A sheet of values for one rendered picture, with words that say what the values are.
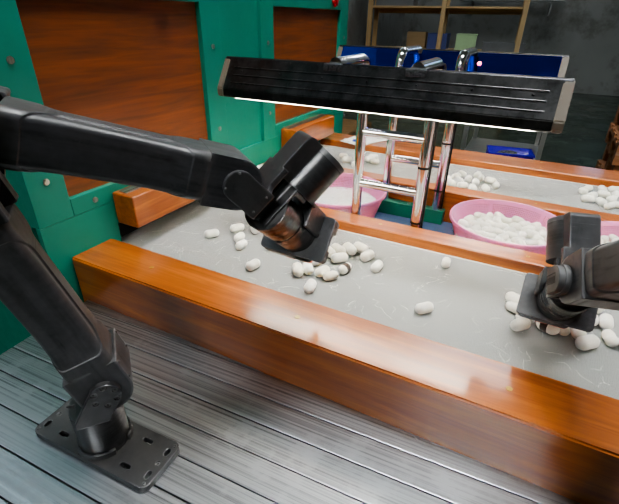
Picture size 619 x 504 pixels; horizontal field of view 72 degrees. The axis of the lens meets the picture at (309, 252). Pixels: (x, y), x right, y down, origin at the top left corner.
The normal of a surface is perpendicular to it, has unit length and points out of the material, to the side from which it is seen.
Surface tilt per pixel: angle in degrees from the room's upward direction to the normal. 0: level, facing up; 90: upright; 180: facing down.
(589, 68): 90
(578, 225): 48
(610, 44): 90
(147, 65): 90
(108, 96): 90
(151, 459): 0
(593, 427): 0
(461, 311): 0
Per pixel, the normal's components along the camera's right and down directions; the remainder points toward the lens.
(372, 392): -0.47, 0.42
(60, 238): 0.89, 0.24
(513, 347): 0.02, -0.88
